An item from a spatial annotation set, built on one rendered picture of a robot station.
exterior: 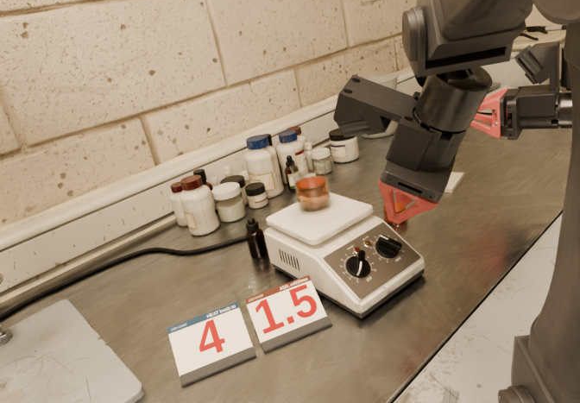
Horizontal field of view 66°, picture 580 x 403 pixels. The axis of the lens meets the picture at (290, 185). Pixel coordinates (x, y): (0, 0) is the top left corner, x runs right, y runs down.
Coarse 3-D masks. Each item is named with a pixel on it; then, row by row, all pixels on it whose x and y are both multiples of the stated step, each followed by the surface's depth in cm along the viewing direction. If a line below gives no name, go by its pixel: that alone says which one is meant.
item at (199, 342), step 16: (208, 320) 55; (224, 320) 55; (240, 320) 55; (176, 336) 54; (192, 336) 54; (208, 336) 54; (224, 336) 54; (240, 336) 54; (176, 352) 53; (192, 352) 53; (208, 352) 53
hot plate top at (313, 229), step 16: (288, 208) 69; (336, 208) 65; (352, 208) 64; (368, 208) 63; (272, 224) 65; (288, 224) 63; (304, 224) 62; (320, 224) 62; (336, 224) 61; (352, 224) 62; (304, 240) 59; (320, 240) 58
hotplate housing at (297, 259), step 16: (368, 224) 63; (272, 240) 66; (288, 240) 63; (336, 240) 60; (272, 256) 68; (288, 256) 64; (304, 256) 60; (320, 256) 58; (288, 272) 65; (304, 272) 62; (320, 272) 58; (400, 272) 58; (416, 272) 59; (320, 288) 60; (336, 288) 56; (384, 288) 56; (400, 288) 58; (352, 304) 55; (368, 304) 55
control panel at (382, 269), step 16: (384, 224) 63; (352, 240) 60; (368, 240) 61; (400, 240) 62; (336, 256) 58; (368, 256) 59; (400, 256) 60; (416, 256) 60; (336, 272) 56; (384, 272) 57; (352, 288) 55; (368, 288) 55
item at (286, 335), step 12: (312, 288) 58; (324, 312) 57; (300, 324) 56; (312, 324) 55; (324, 324) 55; (264, 336) 55; (276, 336) 55; (288, 336) 54; (300, 336) 54; (264, 348) 53
